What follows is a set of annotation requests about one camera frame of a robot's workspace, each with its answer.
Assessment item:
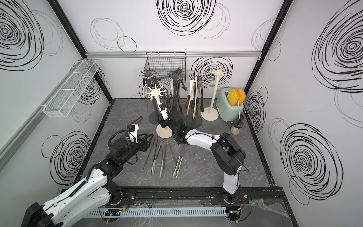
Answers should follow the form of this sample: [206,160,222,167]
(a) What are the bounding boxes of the cream rack stand front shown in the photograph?
[146,85,172,139]

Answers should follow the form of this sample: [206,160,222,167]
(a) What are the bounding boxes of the slim steel tweezers tongs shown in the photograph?
[166,142,177,163]

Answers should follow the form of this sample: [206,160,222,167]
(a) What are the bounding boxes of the grey cable duct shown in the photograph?
[85,207,227,219]

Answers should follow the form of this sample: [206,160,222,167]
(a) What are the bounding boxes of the slim black tongs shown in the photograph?
[199,81,204,113]

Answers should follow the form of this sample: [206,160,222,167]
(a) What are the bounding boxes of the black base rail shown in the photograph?
[117,186,286,205]

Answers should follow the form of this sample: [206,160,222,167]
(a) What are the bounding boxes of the dark grey rack stand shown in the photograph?
[167,68,184,127]
[185,85,202,128]
[140,70,167,125]

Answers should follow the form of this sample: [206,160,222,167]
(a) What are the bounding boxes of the cream rack stand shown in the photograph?
[146,85,172,139]
[202,68,225,121]

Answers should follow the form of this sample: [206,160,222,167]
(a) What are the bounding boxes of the black wire basket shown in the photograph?
[143,52,186,83]

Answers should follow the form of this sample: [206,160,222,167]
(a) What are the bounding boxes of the green tipped tongs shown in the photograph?
[151,138,165,177]

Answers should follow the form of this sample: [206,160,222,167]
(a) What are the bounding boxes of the white wire shelf basket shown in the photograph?
[43,59,100,118]

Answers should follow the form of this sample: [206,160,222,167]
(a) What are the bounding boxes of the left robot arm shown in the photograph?
[21,124,154,227]

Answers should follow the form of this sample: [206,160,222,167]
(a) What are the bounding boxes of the cream tongs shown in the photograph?
[173,145,185,178]

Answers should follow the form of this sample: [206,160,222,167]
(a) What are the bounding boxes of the cream rack stand rear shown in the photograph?
[202,68,225,121]

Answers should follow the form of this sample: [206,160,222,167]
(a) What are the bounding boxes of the dark cylinder in basket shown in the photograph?
[173,68,182,77]

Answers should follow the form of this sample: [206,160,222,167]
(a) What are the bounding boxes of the small glass jar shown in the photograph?
[230,114,244,135]

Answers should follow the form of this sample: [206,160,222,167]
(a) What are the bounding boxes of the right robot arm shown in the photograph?
[153,101,246,204]

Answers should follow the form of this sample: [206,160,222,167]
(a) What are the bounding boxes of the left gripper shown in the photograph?
[119,132,153,166]

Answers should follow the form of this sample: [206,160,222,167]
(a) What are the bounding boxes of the black ring tongs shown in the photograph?
[170,73,182,113]

